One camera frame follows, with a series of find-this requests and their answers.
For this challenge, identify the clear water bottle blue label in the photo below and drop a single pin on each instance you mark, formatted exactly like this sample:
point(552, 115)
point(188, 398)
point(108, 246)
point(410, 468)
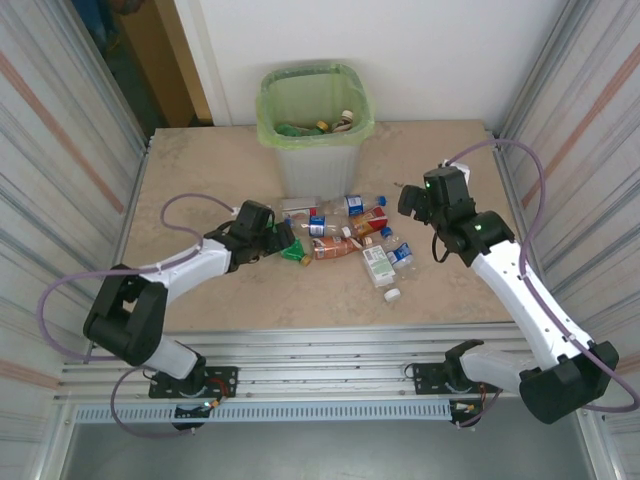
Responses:
point(354, 204)
point(317, 226)
point(402, 254)

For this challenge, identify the orange label drink bottle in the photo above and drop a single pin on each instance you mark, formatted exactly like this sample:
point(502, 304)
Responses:
point(332, 248)

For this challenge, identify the red yellow label tea bottle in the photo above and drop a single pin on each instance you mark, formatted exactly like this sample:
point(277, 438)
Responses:
point(367, 222)

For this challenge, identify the white green label bottle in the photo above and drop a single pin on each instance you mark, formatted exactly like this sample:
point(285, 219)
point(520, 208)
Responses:
point(377, 265)

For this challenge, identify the left arm base wiring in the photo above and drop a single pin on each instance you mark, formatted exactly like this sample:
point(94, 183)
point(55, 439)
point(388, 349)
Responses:
point(210, 404)

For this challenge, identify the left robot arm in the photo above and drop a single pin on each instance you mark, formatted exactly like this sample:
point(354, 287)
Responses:
point(190, 265)

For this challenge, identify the right arm base wiring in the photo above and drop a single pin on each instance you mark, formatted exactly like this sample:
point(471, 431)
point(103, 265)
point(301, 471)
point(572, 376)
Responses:
point(465, 407)

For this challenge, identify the grey plastic waste bin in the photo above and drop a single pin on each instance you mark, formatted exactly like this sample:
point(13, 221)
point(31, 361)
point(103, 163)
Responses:
point(317, 170)

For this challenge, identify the green bin liner bag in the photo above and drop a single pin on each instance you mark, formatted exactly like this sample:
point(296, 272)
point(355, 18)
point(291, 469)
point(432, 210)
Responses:
point(267, 125)

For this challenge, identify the square clear bottle red label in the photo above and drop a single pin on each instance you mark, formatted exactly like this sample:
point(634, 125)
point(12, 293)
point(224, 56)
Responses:
point(300, 206)

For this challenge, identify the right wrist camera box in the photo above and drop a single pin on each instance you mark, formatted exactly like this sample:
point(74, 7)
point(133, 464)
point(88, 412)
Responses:
point(462, 170)

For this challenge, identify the aluminium rail frame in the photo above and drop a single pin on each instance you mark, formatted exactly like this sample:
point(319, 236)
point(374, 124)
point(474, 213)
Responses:
point(320, 350)

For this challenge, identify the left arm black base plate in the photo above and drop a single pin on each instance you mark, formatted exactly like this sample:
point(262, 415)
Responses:
point(225, 375)

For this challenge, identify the wooden door frame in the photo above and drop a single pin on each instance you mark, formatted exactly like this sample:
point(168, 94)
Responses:
point(182, 60)

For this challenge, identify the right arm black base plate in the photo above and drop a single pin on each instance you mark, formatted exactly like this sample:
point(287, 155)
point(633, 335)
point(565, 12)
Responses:
point(425, 375)

